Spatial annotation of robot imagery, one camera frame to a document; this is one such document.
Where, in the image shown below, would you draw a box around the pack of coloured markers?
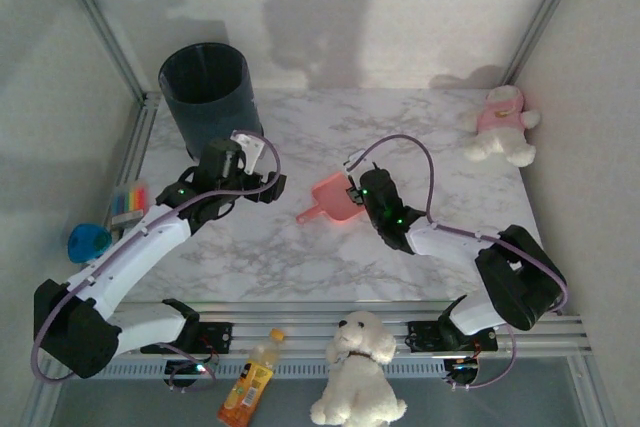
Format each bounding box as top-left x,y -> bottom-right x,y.
109,179 -> 150,228

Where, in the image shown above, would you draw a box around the white plush dog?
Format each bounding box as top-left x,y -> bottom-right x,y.
309,310 -> 409,427

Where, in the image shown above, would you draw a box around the orange juice bottle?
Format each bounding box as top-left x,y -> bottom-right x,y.
217,327 -> 286,426

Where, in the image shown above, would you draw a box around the blue round plastic object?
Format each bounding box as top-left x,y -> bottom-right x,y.
67,223 -> 111,264

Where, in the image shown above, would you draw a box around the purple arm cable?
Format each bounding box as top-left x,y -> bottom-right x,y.
30,130 -> 282,393
347,134 -> 570,393

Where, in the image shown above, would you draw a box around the grey slotted cable duct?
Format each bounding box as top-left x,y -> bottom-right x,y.
62,360 -> 481,381

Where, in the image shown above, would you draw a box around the dark round waste bin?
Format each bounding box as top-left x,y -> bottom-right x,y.
158,42 -> 265,163

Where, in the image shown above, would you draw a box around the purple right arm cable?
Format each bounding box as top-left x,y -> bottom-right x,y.
347,134 -> 570,393

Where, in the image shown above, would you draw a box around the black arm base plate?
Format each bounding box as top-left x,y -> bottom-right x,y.
139,321 -> 235,356
405,319 -> 500,354

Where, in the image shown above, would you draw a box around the white plush toy pink shirt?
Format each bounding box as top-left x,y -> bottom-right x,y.
458,85 -> 543,168

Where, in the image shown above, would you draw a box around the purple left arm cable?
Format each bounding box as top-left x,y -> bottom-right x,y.
30,130 -> 282,393

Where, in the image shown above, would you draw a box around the aluminium front frame rails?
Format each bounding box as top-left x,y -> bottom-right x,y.
47,299 -> 594,363

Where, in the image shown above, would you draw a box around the black base electronics module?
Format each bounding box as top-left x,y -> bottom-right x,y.
442,357 -> 482,392
163,359 -> 215,392

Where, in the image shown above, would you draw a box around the aluminium upright post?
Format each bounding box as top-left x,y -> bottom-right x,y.
47,0 -> 151,106
499,0 -> 594,86

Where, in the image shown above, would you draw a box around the pink plastic dustpan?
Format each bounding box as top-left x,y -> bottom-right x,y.
295,171 -> 370,226

